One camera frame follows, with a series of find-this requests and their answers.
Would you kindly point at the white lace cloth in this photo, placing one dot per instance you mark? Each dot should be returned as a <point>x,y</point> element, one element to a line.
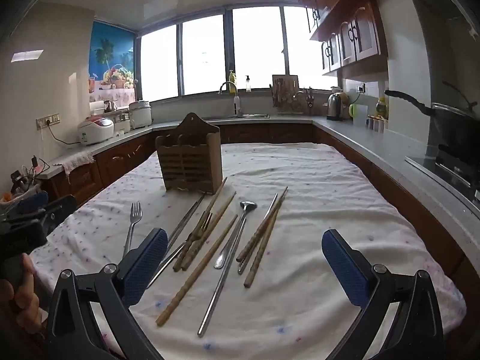
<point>75,159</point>

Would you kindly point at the steel kitchen sink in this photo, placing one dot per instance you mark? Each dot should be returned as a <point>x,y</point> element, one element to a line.
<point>240,116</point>

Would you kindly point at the kitchen window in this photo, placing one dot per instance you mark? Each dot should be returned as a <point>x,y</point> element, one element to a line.
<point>202,56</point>

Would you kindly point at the clear soap dispenser bottle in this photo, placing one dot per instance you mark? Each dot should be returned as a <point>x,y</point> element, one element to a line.
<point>248,84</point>

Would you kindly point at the steel kitchen faucet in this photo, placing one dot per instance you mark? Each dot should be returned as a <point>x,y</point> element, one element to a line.
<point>235,103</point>

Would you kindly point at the white juicer appliance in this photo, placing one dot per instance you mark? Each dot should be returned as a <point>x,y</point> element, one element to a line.
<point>122,122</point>

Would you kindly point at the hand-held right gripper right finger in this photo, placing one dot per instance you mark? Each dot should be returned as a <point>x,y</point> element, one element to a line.
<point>345,270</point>

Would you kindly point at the green cup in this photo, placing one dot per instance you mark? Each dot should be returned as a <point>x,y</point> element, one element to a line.
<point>353,110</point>

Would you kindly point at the tropical fruit window blind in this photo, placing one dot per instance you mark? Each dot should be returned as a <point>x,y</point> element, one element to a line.
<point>110,60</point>

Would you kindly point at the wall outlet strip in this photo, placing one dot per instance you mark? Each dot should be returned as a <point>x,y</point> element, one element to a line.
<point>48,120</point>

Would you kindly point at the black wok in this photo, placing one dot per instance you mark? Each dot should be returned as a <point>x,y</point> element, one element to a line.
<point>453,123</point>

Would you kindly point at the white pink rice cooker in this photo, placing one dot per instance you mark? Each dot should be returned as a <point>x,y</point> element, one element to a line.
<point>95,131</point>

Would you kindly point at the silver metal spoon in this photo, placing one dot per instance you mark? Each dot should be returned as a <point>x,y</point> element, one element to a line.
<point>247,206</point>

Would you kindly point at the yellow dish soap bottle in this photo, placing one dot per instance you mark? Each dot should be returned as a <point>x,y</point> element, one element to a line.
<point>232,80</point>

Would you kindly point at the white plastic container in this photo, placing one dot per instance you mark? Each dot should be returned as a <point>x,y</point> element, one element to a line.
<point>362,116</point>

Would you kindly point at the wooden upper cabinets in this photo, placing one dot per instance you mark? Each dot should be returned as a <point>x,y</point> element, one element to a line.
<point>348,33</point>

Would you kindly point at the wall power socket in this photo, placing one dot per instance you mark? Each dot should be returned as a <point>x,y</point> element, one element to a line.
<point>361,88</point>

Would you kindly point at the wooden utensil holder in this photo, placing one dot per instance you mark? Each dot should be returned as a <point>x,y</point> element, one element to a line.
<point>187,153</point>

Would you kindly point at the black gas stove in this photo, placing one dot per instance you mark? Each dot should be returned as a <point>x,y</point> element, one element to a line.
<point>450,168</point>

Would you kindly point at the grey kitchen countertop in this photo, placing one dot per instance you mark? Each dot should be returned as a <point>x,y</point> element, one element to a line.
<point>375,146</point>

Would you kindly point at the small steel teapot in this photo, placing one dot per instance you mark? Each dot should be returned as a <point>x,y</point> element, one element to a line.
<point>110,105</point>

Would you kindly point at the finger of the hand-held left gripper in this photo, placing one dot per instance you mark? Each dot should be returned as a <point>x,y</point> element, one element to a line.
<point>58,208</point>

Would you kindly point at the white electric cooker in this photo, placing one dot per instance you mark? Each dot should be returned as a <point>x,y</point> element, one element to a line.
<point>140,114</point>

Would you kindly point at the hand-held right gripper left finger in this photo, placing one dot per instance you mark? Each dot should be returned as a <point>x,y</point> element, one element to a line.
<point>146,266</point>

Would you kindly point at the yellow green bottle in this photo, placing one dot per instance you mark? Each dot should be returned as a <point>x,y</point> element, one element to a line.
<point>381,107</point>

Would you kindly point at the row of spice jars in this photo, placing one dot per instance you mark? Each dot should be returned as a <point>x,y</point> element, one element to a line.
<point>377,123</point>

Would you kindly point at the wooden base cabinets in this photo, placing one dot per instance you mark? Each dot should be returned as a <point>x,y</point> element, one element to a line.
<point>112,161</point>

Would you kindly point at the person's left hand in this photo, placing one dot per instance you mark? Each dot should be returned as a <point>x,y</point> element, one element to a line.
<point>22,300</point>

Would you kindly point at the white floral tablecloth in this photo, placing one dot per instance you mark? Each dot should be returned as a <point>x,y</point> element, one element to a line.
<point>300,180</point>

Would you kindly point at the steel electric kettle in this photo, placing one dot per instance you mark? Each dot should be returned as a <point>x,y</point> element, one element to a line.
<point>335,107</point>

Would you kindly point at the wooden chopstick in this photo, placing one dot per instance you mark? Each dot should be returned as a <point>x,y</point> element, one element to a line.
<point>202,270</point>
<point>221,213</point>
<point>215,198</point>
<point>272,208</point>
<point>262,247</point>

